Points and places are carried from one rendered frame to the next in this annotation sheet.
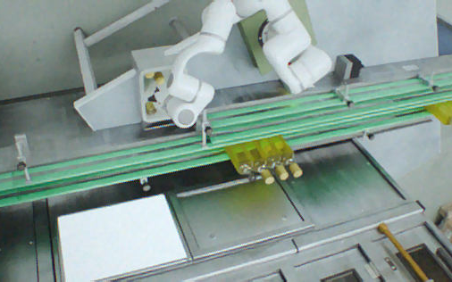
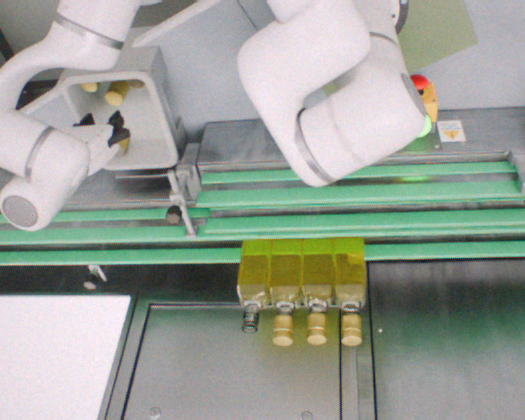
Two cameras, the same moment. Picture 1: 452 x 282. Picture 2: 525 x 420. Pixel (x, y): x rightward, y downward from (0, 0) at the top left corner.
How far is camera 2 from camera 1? 1.01 m
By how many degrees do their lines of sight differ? 26
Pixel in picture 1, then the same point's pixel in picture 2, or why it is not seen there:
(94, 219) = (11, 315)
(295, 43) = (304, 51)
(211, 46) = (58, 53)
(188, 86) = (4, 147)
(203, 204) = (179, 337)
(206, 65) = (222, 71)
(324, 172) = (458, 324)
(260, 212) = (267, 388)
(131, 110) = not seen: hidden behind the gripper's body
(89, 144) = not seen: hidden behind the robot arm
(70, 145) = not seen: outside the picture
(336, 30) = not seen: outside the picture
